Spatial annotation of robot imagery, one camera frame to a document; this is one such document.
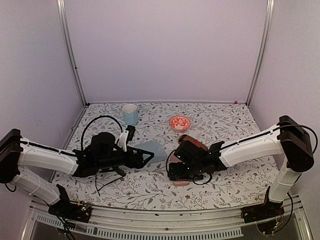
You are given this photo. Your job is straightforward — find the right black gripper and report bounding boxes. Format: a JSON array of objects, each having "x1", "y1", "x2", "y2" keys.
[{"x1": 167, "y1": 163, "x2": 204, "y2": 183}]

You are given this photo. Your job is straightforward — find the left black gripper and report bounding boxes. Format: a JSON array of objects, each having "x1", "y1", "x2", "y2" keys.
[{"x1": 96, "y1": 146, "x2": 155, "y2": 170}]

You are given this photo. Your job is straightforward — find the pink translucent plastic cup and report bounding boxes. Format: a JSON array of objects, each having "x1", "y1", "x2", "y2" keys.
[{"x1": 169, "y1": 153, "x2": 190, "y2": 187}]

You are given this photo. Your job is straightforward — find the blue cleaning cloth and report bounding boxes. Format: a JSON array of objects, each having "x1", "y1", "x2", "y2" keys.
[{"x1": 134, "y1": 140, "x2": 168, "y2": 164}]

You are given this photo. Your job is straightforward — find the brown striped glasses case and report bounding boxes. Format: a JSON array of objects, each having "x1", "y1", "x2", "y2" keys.
[{"x1": 178, "y1": 134, "x2": 208, "y2": 151}]

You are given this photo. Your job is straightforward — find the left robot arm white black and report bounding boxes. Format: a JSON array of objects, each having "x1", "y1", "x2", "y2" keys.
[{"x1": 0, "y1": 128, "x2": 155, "y2": 217}]

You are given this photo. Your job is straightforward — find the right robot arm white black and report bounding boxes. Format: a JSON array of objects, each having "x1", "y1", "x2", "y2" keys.
[{"x1": 166, "y1": 115, "x2": 318, "y2": 218}]

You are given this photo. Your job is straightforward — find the black sunglasses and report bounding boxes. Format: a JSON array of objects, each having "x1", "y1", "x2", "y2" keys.
[{"x1": 94, "y1": 168, "x2": 127, "y2": 196}]

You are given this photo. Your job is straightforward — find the floral patterned table mat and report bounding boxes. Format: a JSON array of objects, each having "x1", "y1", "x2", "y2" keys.
[{"x1": 52, "y1": 103, "x2": 278, "y2": 211}]

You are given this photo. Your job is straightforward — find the red patterned small bowl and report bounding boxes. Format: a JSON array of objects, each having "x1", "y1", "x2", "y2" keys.
[{"x1": 169, "y1": 115, "x2": 191, "y2": 132}]

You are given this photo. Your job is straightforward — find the light blue paper cup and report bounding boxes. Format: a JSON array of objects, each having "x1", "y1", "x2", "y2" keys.
[{"x1": 121, "y1": 103, "x2": 138, "y2": 126}]

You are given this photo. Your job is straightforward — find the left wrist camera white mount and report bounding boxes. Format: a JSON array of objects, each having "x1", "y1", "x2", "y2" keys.
[{"x1": 117, "y1": 125, "x2": 136, "y2": 152}]

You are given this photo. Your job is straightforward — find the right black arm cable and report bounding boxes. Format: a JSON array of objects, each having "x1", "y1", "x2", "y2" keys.
[{"x1": 165, "y1": 149, "x2": 213, "y2": 186}]

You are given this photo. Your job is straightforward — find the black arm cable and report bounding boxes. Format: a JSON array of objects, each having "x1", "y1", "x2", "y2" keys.
[
  {"x1": 81, "y1": 115, "x2": 125, "y2": 151},
  {"x1": 165, "y1": 149, "x2": 213, "y2": 186}
]

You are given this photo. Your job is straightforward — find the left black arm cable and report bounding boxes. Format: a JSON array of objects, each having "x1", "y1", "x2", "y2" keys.
[{"x1": 81, "y1": 115, "x2": 125, "y2": 151}]

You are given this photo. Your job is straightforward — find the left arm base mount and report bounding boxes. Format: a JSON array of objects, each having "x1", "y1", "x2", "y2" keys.
[{"x1": 48, "y1": 184, "x2": 92, "y2": 223}]

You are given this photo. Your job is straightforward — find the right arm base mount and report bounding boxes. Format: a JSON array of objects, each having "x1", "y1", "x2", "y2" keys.
[{"x1": 241, "y1": 187, "x2": 285, "y2": 235}]

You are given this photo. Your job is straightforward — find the left aluminium frame post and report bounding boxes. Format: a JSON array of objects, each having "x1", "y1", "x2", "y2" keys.
[{"x1": 56, "y1": 0, "x2": 88, "y2": 107}]

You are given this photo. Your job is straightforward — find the aluminium frame post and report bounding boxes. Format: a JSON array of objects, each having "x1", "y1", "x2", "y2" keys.
[
  {"x1": 56, "y1": 0, "x2": 88, "y2": 107},
  {"x1": 245, "y1": 0, "x2": 275, "y2": 108}
]

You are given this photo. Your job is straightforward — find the right aluminium frame post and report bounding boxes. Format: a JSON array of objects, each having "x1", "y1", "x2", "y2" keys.
[{"x1": 245, "y1": 0, "x2": 275, "y2": 108}]

